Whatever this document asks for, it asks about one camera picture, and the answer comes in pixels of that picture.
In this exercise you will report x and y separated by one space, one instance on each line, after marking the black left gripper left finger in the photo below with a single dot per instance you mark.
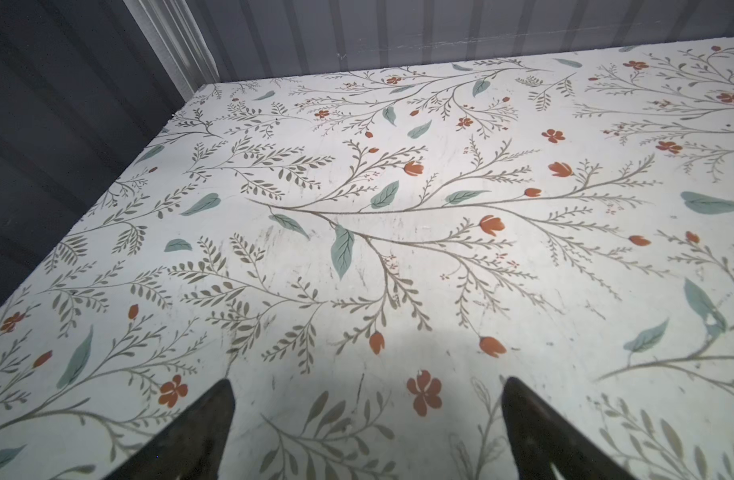
190 447

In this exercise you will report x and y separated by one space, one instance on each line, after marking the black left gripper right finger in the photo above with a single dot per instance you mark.
544 444

